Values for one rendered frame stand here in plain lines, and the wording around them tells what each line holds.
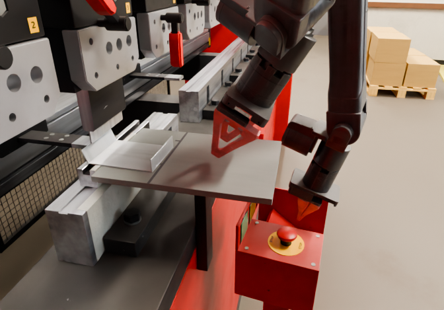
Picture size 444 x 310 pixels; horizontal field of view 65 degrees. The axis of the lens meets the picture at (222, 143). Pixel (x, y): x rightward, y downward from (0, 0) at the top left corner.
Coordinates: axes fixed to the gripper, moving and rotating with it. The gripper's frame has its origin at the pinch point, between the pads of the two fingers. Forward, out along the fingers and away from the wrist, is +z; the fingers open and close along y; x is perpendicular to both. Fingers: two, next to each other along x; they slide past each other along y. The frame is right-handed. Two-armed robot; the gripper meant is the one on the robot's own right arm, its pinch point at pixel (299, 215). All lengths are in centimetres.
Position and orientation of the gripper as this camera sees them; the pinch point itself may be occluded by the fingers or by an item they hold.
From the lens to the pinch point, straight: 79.9
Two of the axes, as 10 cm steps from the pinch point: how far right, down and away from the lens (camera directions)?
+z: -2.6, 8.3, 5.0
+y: -9.1, -3.8, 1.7
